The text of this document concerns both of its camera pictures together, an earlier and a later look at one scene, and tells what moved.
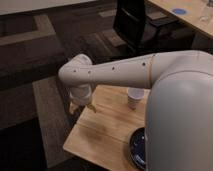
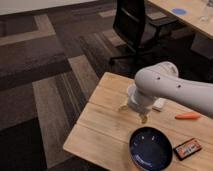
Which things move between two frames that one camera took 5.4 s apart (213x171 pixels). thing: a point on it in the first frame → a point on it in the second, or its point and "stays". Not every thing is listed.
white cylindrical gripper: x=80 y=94 → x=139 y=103
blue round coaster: x=179 y=11 stays
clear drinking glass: x=204 y=18 stays
